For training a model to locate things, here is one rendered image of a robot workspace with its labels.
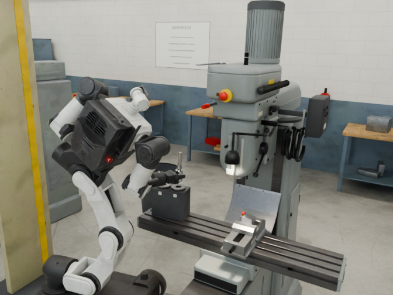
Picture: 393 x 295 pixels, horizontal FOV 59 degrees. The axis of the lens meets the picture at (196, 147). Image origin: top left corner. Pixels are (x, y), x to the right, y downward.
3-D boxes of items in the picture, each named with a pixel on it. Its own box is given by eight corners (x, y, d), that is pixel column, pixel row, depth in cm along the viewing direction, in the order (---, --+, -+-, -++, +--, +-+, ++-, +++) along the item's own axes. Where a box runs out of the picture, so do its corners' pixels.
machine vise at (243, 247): (245, 260, 180) (247, 241, 177) (219, 251, 187) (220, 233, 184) (267, 230, 210) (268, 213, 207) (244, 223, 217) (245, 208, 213)
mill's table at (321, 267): (340, 294, 169) (342, 280, 167) (135, 226, 225) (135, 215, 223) (346, 268, 189) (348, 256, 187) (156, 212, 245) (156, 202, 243)
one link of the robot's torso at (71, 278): (62, 292, 199) (61, 272, 195) (83, 271, 217) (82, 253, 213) (94, 301, 193) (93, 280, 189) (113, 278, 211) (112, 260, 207)
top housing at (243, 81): (253, 104, 157) (255, 68, 153) (201, 99, 169) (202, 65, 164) (281, 93, 197) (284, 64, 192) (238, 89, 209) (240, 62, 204)
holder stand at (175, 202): (183, 221, 218) (184, 191, 212) (151, 215, 224) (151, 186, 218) (189, 213, 229) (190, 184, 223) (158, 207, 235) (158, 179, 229)
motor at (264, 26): (273, 64, 185) (279, -1, 176) (238, 62, 194) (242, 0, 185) (283, 63, 202) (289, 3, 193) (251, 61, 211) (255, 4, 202)
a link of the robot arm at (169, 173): (169, 179, 222) (152, 182, 216) (169, 165, 219) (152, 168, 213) (179, 187, 212) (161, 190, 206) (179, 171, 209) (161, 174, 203)
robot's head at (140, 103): (131, 112, 162) (140, 98, 159) (125, 100, 169) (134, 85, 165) (142, 116, 167) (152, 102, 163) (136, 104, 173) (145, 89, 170)
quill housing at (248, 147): (251, 181, 181) (255, 120, 172) (214, 174, 190) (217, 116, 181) (262, 170, 197) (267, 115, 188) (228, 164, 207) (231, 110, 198)
